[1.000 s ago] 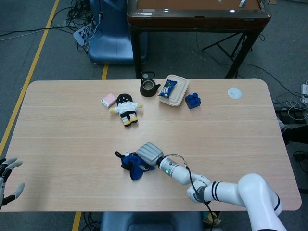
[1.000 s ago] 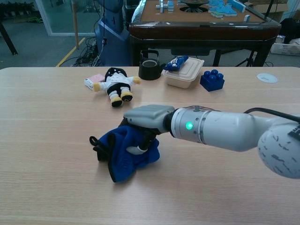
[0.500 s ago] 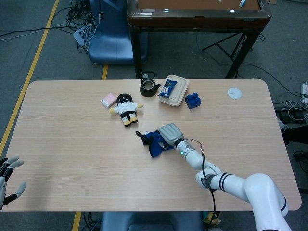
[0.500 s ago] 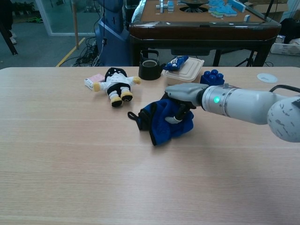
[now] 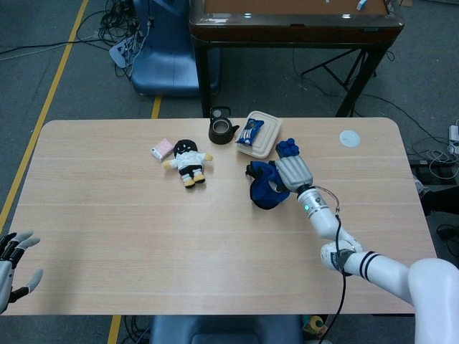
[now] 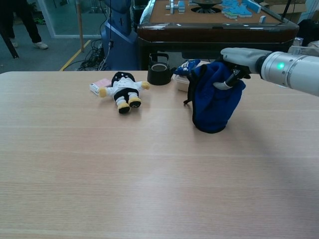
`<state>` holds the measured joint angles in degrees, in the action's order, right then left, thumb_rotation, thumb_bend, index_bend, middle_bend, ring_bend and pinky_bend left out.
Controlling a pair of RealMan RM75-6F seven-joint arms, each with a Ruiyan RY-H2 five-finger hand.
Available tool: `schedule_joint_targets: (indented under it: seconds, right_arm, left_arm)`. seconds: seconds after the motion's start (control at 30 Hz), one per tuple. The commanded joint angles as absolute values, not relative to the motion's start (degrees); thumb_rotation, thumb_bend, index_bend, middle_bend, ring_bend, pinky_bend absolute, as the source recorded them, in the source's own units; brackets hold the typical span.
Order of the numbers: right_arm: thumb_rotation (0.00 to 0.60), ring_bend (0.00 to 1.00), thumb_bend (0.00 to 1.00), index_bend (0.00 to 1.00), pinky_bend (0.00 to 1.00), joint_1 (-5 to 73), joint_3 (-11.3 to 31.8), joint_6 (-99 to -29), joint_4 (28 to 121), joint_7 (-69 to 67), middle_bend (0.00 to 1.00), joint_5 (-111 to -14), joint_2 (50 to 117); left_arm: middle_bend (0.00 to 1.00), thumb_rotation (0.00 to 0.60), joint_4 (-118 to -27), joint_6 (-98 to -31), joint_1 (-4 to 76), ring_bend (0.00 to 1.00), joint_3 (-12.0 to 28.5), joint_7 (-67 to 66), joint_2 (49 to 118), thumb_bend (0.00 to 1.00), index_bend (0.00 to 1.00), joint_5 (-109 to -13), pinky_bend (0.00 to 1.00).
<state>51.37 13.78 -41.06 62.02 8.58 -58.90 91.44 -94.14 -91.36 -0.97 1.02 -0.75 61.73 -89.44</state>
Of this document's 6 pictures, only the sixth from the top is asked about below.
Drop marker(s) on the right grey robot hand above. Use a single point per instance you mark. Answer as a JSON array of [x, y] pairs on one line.
[[241, 56]]

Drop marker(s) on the blue cloth pouch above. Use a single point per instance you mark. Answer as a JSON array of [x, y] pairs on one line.
[[214, 107]]

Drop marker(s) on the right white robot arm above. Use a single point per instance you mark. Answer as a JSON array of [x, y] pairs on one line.
[[291, 71]]

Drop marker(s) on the dark brown mahjong table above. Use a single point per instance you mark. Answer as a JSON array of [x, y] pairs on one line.
[[211, 35]]

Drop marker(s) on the single blue mahjong tile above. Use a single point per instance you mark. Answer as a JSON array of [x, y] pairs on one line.
[[263, 19]]

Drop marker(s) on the blue mahjong tile pile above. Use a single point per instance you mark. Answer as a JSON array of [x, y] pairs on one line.
[[239, 8]]

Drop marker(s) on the blue snack packet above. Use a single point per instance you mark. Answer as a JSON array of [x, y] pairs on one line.
[[185, 67]]

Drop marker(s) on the clear plastic basket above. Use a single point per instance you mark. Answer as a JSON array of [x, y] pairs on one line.
[[302, 48]]

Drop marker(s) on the black mahjong centre dish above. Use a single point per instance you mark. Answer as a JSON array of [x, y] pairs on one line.
[[206, 5]]

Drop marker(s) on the beige lunch box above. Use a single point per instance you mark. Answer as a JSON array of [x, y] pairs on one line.
[[180, 82]]

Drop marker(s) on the stacked blue mahjong tiles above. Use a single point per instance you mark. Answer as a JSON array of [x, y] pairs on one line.
[[175, 6]]

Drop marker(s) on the black teapot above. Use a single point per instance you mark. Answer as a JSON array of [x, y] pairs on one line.
[[158, 74]]

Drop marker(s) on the plush doll white shirt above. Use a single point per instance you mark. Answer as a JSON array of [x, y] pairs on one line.
[[124, 89]]

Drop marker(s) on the pink tissue pack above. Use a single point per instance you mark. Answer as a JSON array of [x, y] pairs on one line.
[[98, 85]]

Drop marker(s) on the wooden pole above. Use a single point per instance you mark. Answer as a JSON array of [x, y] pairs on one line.
[[80, 25]]

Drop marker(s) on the person in black trousers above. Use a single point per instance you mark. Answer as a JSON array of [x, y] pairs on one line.
[[27, 22]]

